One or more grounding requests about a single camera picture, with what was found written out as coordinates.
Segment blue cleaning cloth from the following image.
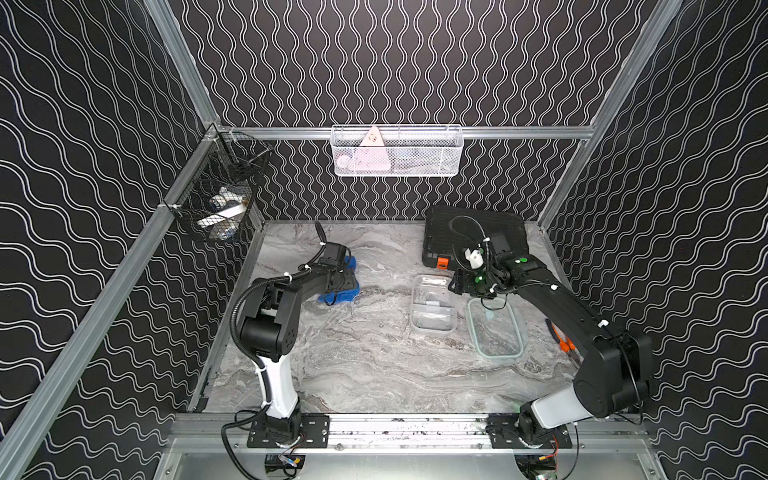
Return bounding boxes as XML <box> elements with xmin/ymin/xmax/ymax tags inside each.
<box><xmin>317</xmin><ymin>255</ymin><xmax>360</xmax><ymax>306</ymax></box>

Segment clear green-rimmed box lid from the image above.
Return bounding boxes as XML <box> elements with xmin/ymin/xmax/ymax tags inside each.
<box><xmin>466</xmin><ymin>297</ymin><xmax>525</xmax><ymax>361</ymax></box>

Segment clear plastic lunch box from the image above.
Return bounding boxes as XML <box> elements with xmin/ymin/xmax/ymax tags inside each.
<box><xmin>409</xmin><ymin>274</ymin><xmax>458</xmax><ymax>336</ymax></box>

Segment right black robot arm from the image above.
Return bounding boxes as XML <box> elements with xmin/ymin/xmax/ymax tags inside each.
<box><xmin>449</xmin><ymin>255</ymin><xmax>653</xmax><ymax>438</ymax></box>

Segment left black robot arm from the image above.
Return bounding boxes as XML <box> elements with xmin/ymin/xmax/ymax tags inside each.
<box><xmin>229</xmin><ymin>256</ymin><xmax>360</xmax><ymax>420</ymax></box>

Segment black plastic tool case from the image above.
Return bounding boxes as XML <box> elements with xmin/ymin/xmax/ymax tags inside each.
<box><xmin>421</xmin><ymin>205</ymin><xmax>529</xmax><ymax>271</ymax></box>

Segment pink triangular card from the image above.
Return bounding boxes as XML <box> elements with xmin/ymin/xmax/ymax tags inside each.
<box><xmin>350</xmin><ymin>126</ymin><xmax>392</xmax><ymax>172</ymax></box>

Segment white items in black basket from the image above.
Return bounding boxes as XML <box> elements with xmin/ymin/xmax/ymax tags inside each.
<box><xmin>197</xmin><ymin>185</ymin><xmax>251</xmax><ymax>240</ymax></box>

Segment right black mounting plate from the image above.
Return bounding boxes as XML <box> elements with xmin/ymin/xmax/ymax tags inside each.
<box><xmin>485</xmin><ymin>413</ymin><xmax>573</xmax><ymax>450</ymax></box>

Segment black mounting plate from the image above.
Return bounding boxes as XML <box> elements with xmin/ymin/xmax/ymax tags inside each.
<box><xmin>485</xmin><ymin>413</ymin><xmax>573</xmax><ymax>450</ymax></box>
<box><xmin>247</xmin><ymin>412</ymin><xmax>331</xmax><ymax>449</ymax></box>

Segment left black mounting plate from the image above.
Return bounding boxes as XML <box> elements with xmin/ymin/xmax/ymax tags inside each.
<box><xmin>247</xmin><ymin>412</ymin><xmax>331</xmax><ymax>449</ymax></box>

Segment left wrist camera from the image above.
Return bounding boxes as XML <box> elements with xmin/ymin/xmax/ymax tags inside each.
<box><xmin>317</xmin><ymin>242</ymin><xmax>348</xmax><ymax>269</ymax></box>

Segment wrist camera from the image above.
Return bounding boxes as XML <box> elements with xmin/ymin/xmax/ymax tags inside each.
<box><xmin>464</xmin><ymin>247</ymin><xmax>485</xmax><ymax>271</ymax></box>
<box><xmin>317</xmin><ymin>242</ymin><xmax>348</xmax><ymax>269</ymax></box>

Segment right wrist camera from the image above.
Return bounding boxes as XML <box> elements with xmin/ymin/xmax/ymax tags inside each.
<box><xmin>464</xmin><ymin>247</ymin><xmax>485</xmax><ymax>271</ymax></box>

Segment white wire wall basket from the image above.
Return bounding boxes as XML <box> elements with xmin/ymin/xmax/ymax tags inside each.
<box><xmin>330</xmin><ymin>124</ymin><xmax>465</xmax><ymax>178</ymax></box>

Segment black wire mesh basket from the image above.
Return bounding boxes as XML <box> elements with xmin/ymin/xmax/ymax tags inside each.
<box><xmin>171</xmin><ymin>132</ymin><xmax>275</xmax><ymax>244</ymax></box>

